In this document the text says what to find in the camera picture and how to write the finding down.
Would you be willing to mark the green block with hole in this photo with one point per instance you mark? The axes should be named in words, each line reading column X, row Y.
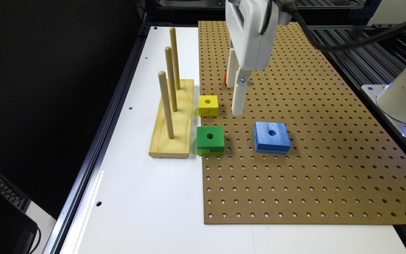
column 210, row 140

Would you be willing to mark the blue block with hole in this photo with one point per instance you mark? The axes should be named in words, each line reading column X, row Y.
column 271, row 137

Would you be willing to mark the black aluminium frame rail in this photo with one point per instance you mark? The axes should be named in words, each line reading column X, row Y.
column 81, row 197

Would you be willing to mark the middle wooden peg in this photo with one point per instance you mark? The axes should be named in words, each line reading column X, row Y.
column 171, row 79

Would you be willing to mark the wooden peg stand base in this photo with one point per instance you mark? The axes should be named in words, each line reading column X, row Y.
column 179, row 147

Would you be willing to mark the brown perforated pegboard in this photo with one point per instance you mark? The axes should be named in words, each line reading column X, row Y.
column 342, row 166

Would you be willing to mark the wooden peg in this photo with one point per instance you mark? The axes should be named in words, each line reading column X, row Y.
column 166, row 103
column 174, row 48
column 171, row 79

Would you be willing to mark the yellow block with hole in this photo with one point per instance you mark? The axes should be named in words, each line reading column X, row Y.
column 208, row 105

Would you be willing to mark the front wooden peg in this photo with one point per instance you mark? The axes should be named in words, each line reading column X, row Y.
column 166, row 103

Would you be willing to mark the rear wooden peg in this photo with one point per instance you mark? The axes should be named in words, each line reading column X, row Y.
column 174, row 48

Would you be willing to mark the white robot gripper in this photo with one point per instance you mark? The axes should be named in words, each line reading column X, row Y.
column 252, row 33

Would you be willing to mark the black monitor corner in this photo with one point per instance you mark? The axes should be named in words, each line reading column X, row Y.
column 17, row 230

